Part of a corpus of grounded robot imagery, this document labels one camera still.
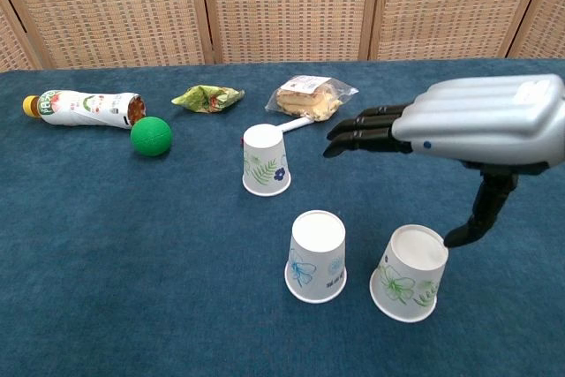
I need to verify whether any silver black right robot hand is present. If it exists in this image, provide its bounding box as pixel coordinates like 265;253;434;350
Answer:
322;74;565;249

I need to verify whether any white cup green flower print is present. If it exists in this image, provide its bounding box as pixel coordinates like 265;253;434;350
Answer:
369;223;450;323

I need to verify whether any white cup fern print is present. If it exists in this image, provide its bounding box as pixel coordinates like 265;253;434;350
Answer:
241;124;292;198

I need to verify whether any bread in clear plastic bag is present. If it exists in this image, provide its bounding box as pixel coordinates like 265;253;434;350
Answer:
264;75;359;123

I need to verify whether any white marker red cap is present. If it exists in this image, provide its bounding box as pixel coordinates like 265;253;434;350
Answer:
240;115;317;147

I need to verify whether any white cup blue flower print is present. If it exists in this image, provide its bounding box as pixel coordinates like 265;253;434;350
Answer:
283;209;348;305

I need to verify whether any crumpled green snack wrapper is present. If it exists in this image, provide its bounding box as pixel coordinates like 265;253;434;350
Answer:
170;84;246;114

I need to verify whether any green ball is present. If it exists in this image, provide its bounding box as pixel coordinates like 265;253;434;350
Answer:
130;116;173;157

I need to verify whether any white labelled drink bottle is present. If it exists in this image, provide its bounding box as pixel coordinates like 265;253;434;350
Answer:
21;89;147;130

